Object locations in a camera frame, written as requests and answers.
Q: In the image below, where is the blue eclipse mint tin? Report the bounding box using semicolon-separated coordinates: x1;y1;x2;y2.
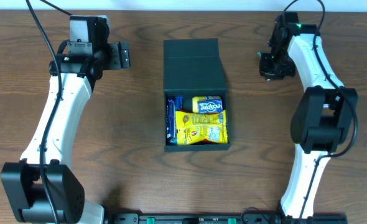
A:
197;99;223;114

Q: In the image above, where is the blue oreo cookie pack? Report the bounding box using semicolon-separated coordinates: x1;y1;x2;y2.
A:
166;96;183;145

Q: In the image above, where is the dark green box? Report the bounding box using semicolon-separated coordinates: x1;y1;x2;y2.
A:
162;38;232;153

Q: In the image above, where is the yellow candy roll tube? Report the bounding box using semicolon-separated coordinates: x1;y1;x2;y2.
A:
192;96;222;114

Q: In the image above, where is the purple dairy milk bar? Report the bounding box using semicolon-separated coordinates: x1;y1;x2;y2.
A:
166;98;175;141

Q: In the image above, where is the yellow candy bag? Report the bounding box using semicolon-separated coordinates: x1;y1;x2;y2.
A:
175;110;228;146

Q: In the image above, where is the red candy bag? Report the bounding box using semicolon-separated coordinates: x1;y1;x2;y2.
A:
202;139;215;143

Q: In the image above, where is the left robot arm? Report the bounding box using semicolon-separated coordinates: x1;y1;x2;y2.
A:
1;40;130;223

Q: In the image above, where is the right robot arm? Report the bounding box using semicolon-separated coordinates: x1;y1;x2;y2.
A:
259;22;358;223

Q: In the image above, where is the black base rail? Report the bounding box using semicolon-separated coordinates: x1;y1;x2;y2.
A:
104;212;348;224

